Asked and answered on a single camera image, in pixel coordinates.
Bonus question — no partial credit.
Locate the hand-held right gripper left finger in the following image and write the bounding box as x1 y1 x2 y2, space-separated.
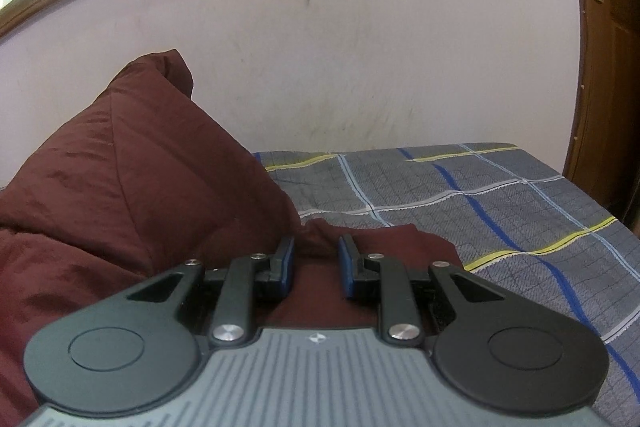
126 234 296 349

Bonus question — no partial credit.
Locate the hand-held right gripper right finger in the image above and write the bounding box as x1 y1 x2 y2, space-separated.
337 234 494 349

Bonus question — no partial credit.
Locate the maroon pillow cover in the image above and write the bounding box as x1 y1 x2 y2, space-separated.
0 49 464 427

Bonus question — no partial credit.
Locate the grey plaid bed sheet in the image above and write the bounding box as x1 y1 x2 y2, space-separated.
251 142 640 427

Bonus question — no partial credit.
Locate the wooden door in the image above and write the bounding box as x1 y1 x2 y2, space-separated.
561 0 640 228

